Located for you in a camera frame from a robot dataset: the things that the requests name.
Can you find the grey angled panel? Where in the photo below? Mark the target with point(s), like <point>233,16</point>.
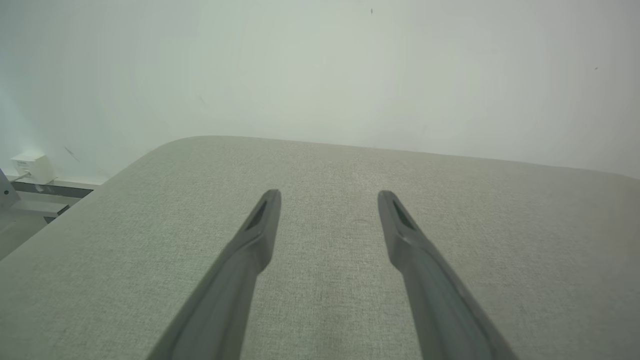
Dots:
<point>7,192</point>

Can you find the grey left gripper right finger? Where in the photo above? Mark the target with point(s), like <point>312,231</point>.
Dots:
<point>435,300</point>

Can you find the white wall socket box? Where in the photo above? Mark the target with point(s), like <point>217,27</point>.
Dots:
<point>35,167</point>

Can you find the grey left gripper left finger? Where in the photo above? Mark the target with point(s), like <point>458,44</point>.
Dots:
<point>225,300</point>

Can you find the white wall skirting board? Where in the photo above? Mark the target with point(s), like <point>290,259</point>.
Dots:
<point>50,190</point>

